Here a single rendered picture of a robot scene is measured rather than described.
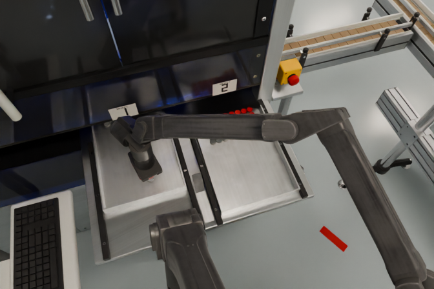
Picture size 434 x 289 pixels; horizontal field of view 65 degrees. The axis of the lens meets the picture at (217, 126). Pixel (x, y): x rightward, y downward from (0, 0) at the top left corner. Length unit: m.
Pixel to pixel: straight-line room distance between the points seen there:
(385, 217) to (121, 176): 0.80
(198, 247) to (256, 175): 0.67
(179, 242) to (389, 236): 0.38
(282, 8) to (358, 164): 0.51
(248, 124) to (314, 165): 1.53
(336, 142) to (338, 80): 2.02
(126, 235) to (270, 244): 1.07
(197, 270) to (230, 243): 1.51
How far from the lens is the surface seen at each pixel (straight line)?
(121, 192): 1.15
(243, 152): 1.18
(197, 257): 0.49
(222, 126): 0.75
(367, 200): 0.69
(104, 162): 1.21
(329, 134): 0.66
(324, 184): 2.19
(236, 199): 1.11
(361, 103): 2.61
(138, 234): 1.10
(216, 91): 1.16
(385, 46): 1.65
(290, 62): 1.25
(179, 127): 0.82
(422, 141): 1.86
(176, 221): 0.57
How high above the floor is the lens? 1.92
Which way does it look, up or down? 58 degrees down
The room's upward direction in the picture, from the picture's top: 1 degrees clockwise
